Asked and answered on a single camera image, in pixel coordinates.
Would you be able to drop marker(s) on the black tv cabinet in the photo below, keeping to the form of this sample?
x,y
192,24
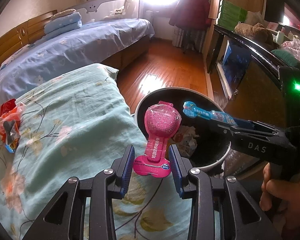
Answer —
x,y
245,78

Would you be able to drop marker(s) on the teal floral bedspread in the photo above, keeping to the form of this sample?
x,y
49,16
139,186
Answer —
x,y
77,124

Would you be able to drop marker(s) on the brown plush toy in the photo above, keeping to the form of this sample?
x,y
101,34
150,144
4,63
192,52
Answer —
x,y
258,33

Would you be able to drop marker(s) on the beige pillow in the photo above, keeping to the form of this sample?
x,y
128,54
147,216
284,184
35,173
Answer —
x,y
63,13

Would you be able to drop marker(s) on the red white plastic bag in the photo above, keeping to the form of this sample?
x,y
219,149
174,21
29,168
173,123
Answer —
x,y
10,111

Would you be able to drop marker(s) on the folded blue blanket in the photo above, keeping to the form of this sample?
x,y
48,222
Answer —
x,y
62,25

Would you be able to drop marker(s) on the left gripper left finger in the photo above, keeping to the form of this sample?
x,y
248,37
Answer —
x,y
63,216

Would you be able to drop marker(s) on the black round trash bin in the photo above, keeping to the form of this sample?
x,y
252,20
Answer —
x,y
205,148

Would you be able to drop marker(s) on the pink lollipop-shaped package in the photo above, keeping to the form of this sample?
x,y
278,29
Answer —
x,y
162,121

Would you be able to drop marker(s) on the person's right hand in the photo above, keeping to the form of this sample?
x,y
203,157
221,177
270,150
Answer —
x,y
284,190

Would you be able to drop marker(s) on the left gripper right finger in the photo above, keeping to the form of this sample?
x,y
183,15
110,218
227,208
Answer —
x,y
221,208

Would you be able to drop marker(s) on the red hanging coat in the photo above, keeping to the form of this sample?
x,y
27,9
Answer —
x,y
191,14

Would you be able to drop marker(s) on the blue bed sheet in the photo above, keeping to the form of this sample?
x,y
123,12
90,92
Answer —
x,y
45,60

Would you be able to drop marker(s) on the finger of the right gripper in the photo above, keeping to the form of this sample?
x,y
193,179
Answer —
x,y
260,128

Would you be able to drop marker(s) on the black television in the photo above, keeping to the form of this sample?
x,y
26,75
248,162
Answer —
x,y
283,12

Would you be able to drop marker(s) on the green stacked boxes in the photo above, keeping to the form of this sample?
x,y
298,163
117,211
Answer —
x,y
229,15

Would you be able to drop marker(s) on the wooden headboard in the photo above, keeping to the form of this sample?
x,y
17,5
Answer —
x,y
23,34

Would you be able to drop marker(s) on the grey bed guard rail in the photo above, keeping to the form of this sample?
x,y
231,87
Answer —
x,y
99,10

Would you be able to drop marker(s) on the white blue wrapper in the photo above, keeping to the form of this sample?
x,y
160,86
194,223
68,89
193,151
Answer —
x,y
186,140

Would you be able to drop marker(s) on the blue lollipop-shaped package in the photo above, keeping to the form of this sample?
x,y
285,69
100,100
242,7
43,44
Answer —
x,y
191,110

